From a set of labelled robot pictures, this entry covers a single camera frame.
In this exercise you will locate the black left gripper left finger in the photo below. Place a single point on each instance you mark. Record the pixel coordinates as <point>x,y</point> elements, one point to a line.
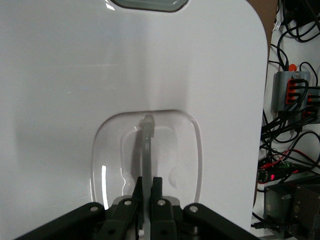
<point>122,220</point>

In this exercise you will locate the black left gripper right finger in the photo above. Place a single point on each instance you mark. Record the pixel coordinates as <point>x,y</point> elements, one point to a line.
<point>162,220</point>

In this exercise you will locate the white plastic box lid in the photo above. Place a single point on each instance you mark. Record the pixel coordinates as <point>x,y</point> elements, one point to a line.
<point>62,75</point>

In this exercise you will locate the black power supply box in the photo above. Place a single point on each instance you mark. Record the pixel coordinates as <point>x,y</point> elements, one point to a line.
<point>295,212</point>

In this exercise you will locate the circuit board with red light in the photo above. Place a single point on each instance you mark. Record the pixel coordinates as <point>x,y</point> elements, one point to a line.
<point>272,176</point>

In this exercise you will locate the grey orange terminal block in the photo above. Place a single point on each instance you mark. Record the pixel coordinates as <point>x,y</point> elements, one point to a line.
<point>282,90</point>
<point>312,107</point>

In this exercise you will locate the grey lid latch clip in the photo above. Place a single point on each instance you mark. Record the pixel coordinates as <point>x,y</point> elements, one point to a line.
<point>150,5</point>

